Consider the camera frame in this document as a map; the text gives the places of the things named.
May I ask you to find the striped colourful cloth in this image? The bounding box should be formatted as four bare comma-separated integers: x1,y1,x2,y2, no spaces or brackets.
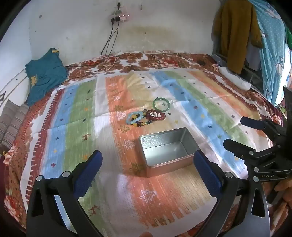
20,68,282,237

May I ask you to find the wall power strip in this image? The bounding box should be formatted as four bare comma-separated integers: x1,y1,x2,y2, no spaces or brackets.
109,14,131,22

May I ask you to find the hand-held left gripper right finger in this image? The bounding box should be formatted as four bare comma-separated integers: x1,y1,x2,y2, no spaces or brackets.
193,150,271,237

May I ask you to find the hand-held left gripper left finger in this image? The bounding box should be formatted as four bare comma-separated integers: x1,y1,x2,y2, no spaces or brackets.
26,150,103,237

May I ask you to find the silver metal tin box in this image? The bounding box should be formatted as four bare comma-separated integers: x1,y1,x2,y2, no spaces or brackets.
138,127,201,178

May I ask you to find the light blue bead bracelet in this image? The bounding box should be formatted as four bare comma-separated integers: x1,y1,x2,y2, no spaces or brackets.
126,112,143,125

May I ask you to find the red bead bracelet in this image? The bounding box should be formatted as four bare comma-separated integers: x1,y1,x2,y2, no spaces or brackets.
145,109,167,123

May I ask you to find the grey hanging garment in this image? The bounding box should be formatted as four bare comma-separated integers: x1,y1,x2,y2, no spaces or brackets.
245,42,262,71

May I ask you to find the white charging cable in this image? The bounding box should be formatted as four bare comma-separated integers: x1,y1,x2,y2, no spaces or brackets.
88,56,118,73

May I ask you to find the white power strip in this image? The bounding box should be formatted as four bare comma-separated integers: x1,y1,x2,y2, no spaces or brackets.
218,66,252,91

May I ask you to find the grey striped pillow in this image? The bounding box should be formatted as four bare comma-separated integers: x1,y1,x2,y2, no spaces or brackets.
0,99,30,151

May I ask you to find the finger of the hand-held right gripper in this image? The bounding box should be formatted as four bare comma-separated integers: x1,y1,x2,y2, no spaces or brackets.
223,138,260,166
240,116,285,143

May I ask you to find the black power cable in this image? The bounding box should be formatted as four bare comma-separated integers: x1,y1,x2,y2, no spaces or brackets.
107,21,120,56
100,21,115,56

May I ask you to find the yellow and dark bead bracelet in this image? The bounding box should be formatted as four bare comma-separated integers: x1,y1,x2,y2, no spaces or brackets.
135,110,152,126

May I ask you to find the person's right hand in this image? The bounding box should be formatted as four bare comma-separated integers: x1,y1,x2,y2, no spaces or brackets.
274,179,292,207

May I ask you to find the green jade bangle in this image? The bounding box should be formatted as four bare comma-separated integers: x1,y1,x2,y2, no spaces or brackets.
152,98,171,112

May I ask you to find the blue dotted hanging cloth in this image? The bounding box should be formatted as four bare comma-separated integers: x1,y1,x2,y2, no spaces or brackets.
249,0,292,108

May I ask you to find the floral bed sheet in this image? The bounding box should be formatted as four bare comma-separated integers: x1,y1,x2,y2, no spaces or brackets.
0,51,292,237

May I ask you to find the brown hanging garment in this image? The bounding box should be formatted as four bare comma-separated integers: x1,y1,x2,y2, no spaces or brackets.
213,0,263,74

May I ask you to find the teal shirt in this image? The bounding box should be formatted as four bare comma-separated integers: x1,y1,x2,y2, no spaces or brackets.
25,47,69,107

